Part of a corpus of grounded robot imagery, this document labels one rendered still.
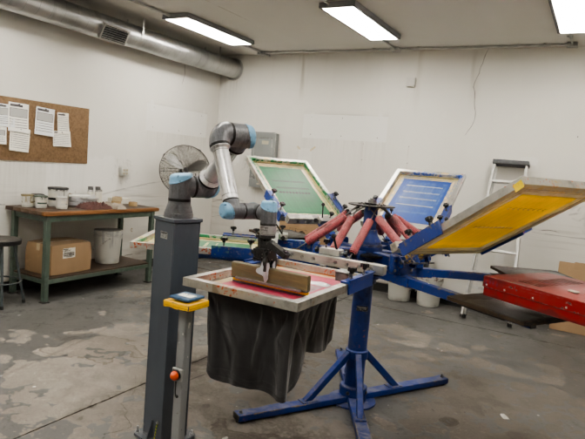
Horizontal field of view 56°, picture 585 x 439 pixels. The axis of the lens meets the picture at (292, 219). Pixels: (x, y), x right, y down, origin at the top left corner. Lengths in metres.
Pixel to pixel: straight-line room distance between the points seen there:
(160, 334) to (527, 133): 4.84
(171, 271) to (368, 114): 4.75
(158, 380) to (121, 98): 4.48
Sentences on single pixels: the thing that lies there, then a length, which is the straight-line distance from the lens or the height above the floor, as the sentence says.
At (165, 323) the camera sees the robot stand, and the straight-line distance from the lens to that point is 2.93.
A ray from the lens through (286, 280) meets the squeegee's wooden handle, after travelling 2.43.
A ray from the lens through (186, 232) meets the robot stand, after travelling 2.85.
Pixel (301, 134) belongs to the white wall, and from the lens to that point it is 7.52.
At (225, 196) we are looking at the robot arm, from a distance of 2.46.
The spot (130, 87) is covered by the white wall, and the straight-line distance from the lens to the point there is 7.04.
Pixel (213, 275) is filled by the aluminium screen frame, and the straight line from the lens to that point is 2.59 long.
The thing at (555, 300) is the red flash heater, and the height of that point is 1.08.
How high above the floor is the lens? 1.53
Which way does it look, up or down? 6 degrees down
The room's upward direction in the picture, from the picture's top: 5 degrees clockwise
